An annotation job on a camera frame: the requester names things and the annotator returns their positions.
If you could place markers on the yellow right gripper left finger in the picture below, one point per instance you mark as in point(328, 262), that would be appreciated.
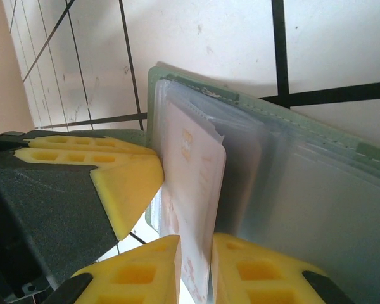
point(168, 250)

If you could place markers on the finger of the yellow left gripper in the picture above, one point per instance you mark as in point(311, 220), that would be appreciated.
point(120, 147)
point(126, 196)

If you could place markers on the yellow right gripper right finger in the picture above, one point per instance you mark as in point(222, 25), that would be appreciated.
point(221, 269)

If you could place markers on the white VIP card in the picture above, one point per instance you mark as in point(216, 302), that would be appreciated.
point(196, 190)

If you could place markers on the green card holder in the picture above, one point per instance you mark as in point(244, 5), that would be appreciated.
point(320, 206)

